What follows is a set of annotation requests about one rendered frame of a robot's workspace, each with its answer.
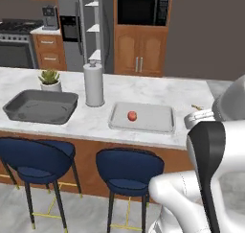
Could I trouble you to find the grey paper towel holder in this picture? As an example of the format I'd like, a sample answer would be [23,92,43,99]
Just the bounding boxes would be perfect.
[82,59,105,108]

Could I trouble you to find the wooden dining counter base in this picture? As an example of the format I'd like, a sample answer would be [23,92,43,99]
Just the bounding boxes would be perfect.
[0,130,196,203]

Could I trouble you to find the red peach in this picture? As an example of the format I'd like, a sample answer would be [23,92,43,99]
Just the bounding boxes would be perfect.
[126,110,139,123]

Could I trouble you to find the tall wooden cupboard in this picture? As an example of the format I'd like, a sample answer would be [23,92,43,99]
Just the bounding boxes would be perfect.
[113,0,174,79]

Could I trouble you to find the grey stove with oven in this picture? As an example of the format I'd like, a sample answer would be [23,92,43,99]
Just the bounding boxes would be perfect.
[0,18,44,70]

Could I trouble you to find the grey fridge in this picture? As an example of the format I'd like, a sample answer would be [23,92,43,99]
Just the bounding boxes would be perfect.
[56,0,115,74]

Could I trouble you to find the grey coffee machine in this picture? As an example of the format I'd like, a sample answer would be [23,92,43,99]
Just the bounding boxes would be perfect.
[41,5,60,31]

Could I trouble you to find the dark grey tupperware container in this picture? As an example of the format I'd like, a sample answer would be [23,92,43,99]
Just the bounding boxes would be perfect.
[2,89,79,126]

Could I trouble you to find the black microwave oven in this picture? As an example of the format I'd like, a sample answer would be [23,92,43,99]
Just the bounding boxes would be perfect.
[116,0,170,28]

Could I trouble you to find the green plant in white pot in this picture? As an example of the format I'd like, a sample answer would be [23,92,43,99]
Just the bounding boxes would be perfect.
[37,68,63,93]

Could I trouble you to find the pale grey tupperware container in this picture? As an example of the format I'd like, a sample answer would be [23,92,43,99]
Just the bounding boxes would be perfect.
[107,101,177,135]

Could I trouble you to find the blue bar stool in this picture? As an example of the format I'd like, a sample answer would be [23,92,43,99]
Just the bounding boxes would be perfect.
[0,137,83,233]
[95,147,166,233]

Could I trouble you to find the wooden drawer cabinet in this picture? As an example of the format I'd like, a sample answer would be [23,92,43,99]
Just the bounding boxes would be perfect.
[30,27,68,72]

